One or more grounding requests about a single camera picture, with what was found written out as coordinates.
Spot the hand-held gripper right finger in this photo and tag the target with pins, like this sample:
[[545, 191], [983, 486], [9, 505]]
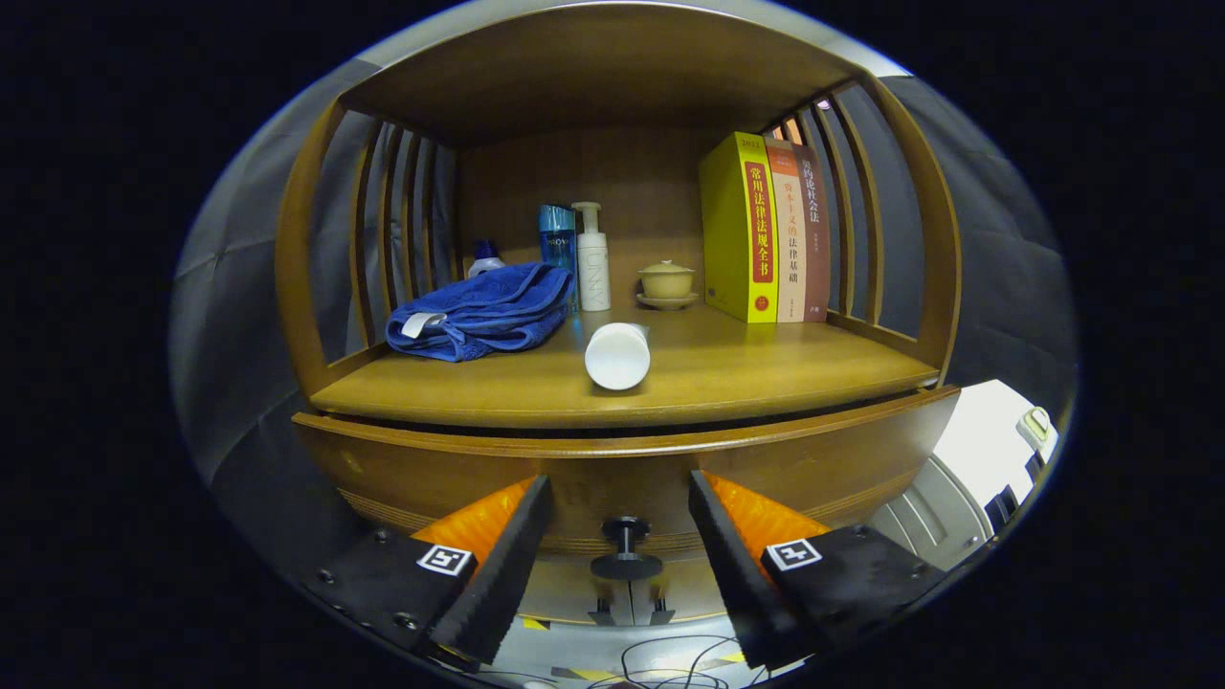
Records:
[[732, 574]]

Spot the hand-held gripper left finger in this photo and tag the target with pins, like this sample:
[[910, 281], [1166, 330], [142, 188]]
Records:
[[507, 565]]

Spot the black drawer knob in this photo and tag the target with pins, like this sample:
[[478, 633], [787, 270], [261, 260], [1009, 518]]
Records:
[[626, 565]]

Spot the wooden drawer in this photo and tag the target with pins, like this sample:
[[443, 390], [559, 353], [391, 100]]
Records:
[[622, 469]]

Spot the white cleanser tube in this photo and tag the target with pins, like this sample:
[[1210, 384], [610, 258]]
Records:
[[617, 359]]

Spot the wooden cabinet door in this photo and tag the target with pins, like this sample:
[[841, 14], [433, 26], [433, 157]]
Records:
[[694, 588], [560, 593]]

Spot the white side cabinet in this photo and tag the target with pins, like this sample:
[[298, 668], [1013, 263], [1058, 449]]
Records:
[[976, 440]]

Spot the wooden cabinet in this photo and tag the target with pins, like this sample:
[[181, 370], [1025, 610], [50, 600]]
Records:
[[593, 77]]

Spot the blue folded towel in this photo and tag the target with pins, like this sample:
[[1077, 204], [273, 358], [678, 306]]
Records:
[[488, 311]]

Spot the beige saucer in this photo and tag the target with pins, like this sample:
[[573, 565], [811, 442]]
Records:
[[668, 302]]

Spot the beige lidded teacup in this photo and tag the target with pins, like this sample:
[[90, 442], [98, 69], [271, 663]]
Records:
[[667, 280]]

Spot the small white blue-capped bottle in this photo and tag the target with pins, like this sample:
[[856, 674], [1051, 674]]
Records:
[[486, 260]]

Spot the white pump bottle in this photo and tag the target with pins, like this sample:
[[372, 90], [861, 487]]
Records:
[[592, 263]]

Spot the teal blue bottle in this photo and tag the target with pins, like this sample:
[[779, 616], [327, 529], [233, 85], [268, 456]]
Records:
[[555, 239]]

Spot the small pale green object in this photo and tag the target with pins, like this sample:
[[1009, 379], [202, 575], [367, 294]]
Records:
[[1036, 426]]

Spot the orange and cream book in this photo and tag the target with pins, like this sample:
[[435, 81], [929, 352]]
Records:
[[790, 239]]

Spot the thick yellow book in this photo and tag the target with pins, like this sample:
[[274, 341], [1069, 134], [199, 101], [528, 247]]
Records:
[[727, 230]]

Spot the brown book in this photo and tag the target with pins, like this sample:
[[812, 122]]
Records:
[[816, 239]]

